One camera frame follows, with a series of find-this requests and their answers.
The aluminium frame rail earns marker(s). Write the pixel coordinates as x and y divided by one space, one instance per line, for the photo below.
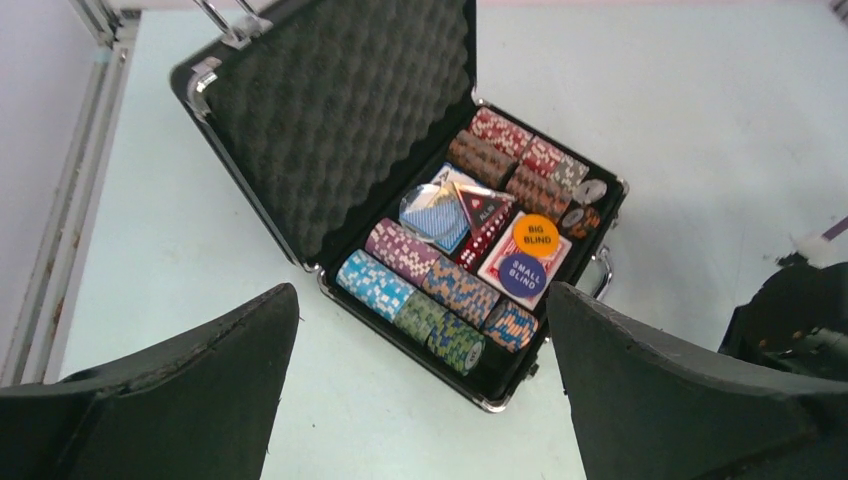
63 71

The orange big blind button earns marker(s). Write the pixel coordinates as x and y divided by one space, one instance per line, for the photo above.
535 235

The black aluminium poker case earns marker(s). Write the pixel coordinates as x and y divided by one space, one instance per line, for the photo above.
326 113

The blue small blind button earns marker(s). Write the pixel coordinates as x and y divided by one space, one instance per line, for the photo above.
522 275

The all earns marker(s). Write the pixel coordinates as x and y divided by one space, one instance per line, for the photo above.
481 204

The red dice row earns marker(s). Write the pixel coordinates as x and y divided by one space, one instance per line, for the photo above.
479 243

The brown chip stack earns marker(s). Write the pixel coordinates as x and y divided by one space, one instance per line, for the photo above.
504 173

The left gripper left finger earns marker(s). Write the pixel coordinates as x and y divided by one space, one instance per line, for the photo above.
199 405

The light blue chip stack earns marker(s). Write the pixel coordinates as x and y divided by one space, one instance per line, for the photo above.
374 285

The red white chip stack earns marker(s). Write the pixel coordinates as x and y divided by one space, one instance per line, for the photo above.
539 155

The purple blue chip stack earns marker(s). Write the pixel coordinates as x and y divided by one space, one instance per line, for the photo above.
452 287

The green chip stack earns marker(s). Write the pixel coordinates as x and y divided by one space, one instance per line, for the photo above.
443 333

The blue playing card deck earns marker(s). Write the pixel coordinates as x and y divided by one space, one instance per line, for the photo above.
446 176

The clear round dealer button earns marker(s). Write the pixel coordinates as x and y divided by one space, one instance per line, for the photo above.
431 212

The red playing card deck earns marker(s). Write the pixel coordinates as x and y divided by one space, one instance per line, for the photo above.
505 246

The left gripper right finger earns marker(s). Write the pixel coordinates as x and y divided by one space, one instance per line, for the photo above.
648 405

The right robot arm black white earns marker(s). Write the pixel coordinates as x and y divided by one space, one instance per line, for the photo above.
795 323

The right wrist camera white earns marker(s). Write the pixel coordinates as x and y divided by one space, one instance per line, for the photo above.
816 250

